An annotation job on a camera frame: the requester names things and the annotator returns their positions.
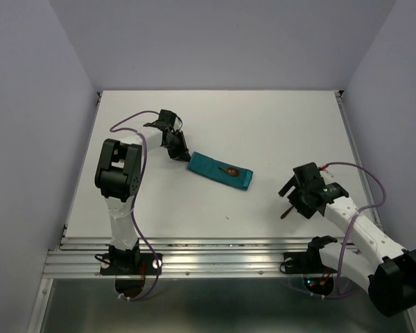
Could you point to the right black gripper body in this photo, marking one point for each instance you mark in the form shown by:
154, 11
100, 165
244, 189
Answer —
297, 198

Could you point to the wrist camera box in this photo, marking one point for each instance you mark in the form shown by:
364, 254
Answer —
308, 176
168, 117

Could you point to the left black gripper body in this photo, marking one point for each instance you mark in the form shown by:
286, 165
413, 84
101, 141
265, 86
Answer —
177, 148

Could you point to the teal cloth napkin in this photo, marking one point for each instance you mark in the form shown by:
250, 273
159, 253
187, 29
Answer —
212, 169

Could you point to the aluminium frame rail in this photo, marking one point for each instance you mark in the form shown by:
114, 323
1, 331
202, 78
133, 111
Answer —
182, 258

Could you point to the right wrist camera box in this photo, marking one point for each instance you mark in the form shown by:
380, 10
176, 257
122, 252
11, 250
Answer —
308, 176

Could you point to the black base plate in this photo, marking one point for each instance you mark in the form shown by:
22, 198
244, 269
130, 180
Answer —
145, 265
307, 263

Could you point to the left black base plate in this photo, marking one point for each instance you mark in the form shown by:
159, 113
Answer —
145, 265

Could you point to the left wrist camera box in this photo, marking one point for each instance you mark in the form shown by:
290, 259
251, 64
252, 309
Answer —
168, 117

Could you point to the brown wooden spoon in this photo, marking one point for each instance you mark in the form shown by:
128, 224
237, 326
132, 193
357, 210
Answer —
231, 171

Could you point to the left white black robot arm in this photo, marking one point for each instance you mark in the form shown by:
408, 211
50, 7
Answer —
121, 168

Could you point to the brown wooden fork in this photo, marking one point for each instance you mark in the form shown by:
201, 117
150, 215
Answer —
285, 214

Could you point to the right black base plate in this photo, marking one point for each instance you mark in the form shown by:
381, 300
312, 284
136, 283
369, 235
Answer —
307, 263

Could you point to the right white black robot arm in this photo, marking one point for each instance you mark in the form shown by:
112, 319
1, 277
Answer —
383, 268

